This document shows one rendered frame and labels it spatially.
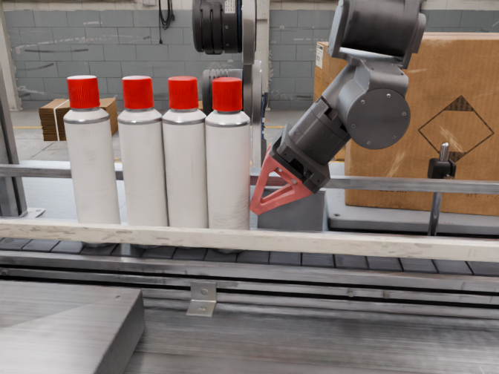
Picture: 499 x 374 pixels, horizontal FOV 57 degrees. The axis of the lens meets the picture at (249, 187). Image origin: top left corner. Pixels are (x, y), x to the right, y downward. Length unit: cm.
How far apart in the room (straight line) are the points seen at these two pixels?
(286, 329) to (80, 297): 22
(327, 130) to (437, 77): 29
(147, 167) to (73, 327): 19
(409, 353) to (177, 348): 24
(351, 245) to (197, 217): 18
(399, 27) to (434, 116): 29
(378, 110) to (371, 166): 35
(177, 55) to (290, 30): 144
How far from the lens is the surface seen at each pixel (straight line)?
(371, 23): 49
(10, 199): 84
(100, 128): 56
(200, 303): 57
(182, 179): 54
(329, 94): 51
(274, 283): 55
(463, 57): 76
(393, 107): 44
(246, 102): 158
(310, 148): 51
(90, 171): 57
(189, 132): 53
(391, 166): 78
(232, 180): 53
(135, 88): 54
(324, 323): 54
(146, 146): 54
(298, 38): 605
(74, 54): 639
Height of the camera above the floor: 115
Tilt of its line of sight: 20 degrees down
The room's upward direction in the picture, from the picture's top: straight up
